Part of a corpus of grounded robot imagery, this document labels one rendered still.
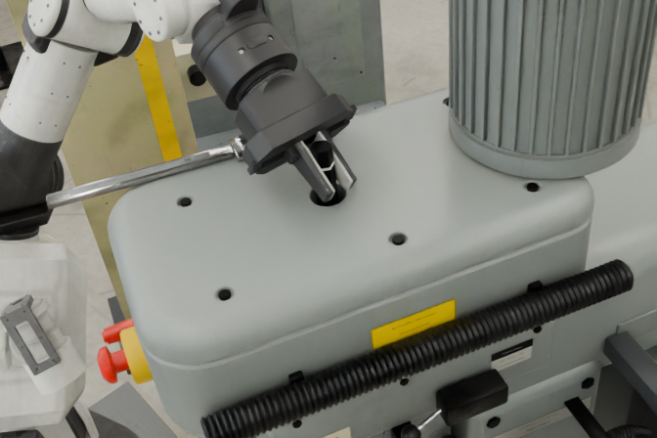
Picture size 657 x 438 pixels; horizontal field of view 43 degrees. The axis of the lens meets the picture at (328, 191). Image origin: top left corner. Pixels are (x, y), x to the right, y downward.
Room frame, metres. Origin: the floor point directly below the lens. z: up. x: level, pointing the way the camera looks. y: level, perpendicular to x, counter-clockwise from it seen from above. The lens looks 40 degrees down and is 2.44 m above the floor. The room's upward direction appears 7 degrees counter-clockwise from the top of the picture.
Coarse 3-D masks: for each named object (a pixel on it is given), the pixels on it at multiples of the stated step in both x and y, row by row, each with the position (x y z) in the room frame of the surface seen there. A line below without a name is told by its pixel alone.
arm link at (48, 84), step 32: (32, 0) 0.99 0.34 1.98; (64, 0) 0.95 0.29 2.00; (32, 32) 0.98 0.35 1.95; (32, 64) 0.97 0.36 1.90; (64, 64) 0.97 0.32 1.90; (96, 64) 1.00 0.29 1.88; (32, 96) 0.96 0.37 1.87; (64, 96) 0.97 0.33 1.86; (32, 128) 0.95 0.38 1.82; (64, 128) 0.97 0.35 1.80
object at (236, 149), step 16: (240, 144) 0.75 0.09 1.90; (176, 160) 0.74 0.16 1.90; (192, 160) 0.73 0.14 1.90; (208, 160) 0.73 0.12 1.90; (240, 160) 0.73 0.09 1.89; (112, 176) 0.72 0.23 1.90; (128, 176) 0.72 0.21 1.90; (144, 176) 0.72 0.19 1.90; (160, 176) 0.72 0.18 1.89; (64, 192) 0.71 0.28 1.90; (80, 192) 0.70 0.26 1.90; (96, 192) 0.70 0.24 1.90
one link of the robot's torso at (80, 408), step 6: (78, 402) 1.10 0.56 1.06; (78, 408) 1.08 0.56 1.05; (84, 408) 1.10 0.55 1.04; (78, 414) 1.08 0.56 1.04; (84, 414) 1.08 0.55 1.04; (84, 420) 1.07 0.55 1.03; (90, 420) 1.09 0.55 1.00; (84, 426) 1.08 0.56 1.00; (90, 426) 1.07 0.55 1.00; (90, 432) 1.07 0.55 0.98; (96, 432) 1.09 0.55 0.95
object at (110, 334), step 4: (128, 320) 0.69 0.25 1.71; (116, 324) 0.69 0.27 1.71; (120, 324) 0.68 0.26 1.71; (124, 324) 0.68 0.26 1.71; (128, 324) 0.68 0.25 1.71; (132, 324) 0.68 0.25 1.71; (104, 328) 0.68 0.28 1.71; (108, 328) 0.68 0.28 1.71; (112, 328) 0.68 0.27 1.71; (116, 328) 0.68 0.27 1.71; (120, 328) 0.68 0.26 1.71; (124, 328) 0.68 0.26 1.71; (104, 332) 0.68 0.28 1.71; (108, 332) 0.67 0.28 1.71; (112, 332) 0.67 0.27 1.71; (116, 332) 0.67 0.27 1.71; (104, 336) 0.67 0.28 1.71; (108, 336) 0.67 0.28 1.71; (112, 336) 0.67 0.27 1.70; (116, 336) 0.67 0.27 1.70; (104, 340) 0.67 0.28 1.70; (108, 340) 0.67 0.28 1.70; (112, 340) 0.67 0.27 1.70; (116, 340) 0.67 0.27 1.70; (120, 340) 0.67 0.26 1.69
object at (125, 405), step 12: (108, 396) 1.63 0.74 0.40; (120, 396) 1.62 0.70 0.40; (132, 396) 1.61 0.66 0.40; (96, 408) 1.59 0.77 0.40; (108, 408) 1.58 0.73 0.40; (120, 408) 1.58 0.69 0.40; (132, 408) 1.57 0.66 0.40; (144, 408) 1.57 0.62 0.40; (120, 420) 1.53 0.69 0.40; (132, 420) 1.52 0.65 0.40; (144, 420) 1.52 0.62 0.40; (156, 420) 1.51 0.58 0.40; (144, 432) 1.48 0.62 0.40; (156, 432) 1.47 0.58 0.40; (168, 432) 1.47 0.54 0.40
